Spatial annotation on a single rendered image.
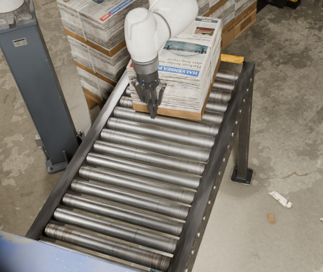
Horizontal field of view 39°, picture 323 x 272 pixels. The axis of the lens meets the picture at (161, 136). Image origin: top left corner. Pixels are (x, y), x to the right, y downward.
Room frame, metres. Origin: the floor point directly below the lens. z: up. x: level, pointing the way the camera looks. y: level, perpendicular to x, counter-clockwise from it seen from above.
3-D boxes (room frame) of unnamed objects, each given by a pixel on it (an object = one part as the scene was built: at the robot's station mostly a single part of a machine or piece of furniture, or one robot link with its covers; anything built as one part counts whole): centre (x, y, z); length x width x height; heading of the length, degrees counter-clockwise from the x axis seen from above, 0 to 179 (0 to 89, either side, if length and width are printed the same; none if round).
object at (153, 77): (1.20, 0.02, 1.09); 0.08 x 0.07 x 0.09; 64
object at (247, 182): (1.52, -0.42, 0.01); 0.14 x 0.13 x 0.01; 64
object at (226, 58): (1.64, -0.21, 0.81); 0.43 x 0.03 x 0.02; 64
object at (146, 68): (1.20, 0.02, 1.16); 0.09 x 0.09 x 0.06
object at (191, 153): (1.17, 0.03, 0.77); 0.47 x 0.05 x 0.05; 64
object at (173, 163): (1.11, 0.06, 0.77); 0.47 x 0.05 x 0.05; 64
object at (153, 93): (1.20, 0.01, 1.02); 0.04 x 0.01 x 0.11; 154
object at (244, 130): (1.52, -0.42, 0.34); 0.06 x 0.06 x 0.68; 64
